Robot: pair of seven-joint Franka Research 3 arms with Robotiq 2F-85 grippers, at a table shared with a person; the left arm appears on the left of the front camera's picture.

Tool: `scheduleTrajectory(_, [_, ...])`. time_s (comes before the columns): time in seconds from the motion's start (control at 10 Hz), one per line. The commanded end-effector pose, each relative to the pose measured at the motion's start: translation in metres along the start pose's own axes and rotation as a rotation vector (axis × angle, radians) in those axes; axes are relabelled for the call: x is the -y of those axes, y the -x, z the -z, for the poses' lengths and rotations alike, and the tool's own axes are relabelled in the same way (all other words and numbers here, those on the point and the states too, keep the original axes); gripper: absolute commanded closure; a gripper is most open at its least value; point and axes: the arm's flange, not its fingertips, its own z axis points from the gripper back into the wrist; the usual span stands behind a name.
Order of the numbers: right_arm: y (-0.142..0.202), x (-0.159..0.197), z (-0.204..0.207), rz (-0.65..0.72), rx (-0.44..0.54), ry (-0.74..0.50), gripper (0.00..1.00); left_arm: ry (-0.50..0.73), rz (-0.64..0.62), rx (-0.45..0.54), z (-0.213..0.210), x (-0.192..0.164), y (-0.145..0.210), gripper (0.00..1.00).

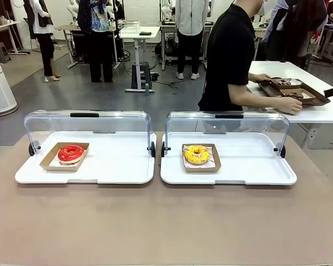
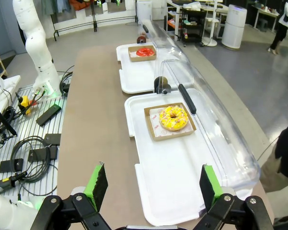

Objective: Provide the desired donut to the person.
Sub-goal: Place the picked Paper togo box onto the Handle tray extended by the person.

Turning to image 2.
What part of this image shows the red glazed donut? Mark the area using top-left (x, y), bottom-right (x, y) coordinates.
top-left (136, 47), bottom-right (154, 58)

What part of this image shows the coiled black cable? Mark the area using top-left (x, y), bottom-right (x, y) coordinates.
top-left (9, 136), bottom-right (60, 196)

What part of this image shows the white air purifier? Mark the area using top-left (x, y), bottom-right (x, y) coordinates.
top-left (222, 4), bottom-right (248, 50)

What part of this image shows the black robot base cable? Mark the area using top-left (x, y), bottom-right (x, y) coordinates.
top-left (59, 66), bottom-right (74, 96)

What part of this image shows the cardboard box of yellow donut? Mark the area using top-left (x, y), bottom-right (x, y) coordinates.
top-left (144, 102), bottom-right (197, 141)

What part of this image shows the bystander in black clothes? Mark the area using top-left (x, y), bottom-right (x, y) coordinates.
top-left (268, 0), bottom-right (288, 55)

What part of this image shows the black rectangular plate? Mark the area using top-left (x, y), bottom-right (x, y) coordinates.
top-left (0, 158), bottom-right (24, 173)
top-left (36, 103), bottom-right (62, 127)
top-left (28, 146), bottom-right (59, 163)
top-left (43, 133), bottom-right (62, 144)

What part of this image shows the yellow emergency stop box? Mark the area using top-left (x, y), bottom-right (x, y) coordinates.
top-left (18, 95), bottom-right (32, 116)

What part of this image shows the black clothes rack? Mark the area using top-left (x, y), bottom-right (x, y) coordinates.
top-left (52, 0), bottom-right (140, 41)

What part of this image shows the clear display case lid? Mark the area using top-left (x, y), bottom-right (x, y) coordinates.
top-left (158, 59), bottom-right (261, 190)
top-left (141, 19), bottom-right (192, 72)

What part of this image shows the white display case base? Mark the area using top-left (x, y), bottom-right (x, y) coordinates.
top-left (124, 88), bottom-right (254, 226)
top-left (116, 43), bottom-right (180, 94)

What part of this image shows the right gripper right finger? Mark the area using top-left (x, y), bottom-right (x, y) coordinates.
top-left (194, 164), bottom-right (276, 230)

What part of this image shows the black utility cart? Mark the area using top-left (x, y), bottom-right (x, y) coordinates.
top-left (167, 4), bottom-right (207, 44)

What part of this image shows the white tall appliance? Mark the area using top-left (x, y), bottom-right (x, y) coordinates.
top-left (136, 0), bottom-right (153, 21)

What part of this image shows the cardboard box of red donut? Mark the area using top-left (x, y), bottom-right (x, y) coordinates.
top-left (128, 45), bottom-right (157, 63)

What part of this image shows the yellow sprinkled donut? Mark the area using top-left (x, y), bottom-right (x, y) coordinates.
top-left (159, 105), bottom-right (189, 132)

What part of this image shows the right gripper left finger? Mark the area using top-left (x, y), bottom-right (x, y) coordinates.
top-left (30, 161), bottom-right (113, 230)

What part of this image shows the black tripod pole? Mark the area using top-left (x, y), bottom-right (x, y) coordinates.
top-left (0, 99), bottom-right (17, 137)

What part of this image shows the printed paper under yellow donut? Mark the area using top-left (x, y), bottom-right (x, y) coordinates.
top-left (149, 107), bottom-right (194, 138)

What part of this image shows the black connector with yellow band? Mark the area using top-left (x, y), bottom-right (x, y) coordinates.
top-left (0, 171), bottom-right (28, 194)

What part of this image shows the white equipment case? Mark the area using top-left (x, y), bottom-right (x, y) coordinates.
top-left (0, 68), bottom-right (22, 141)

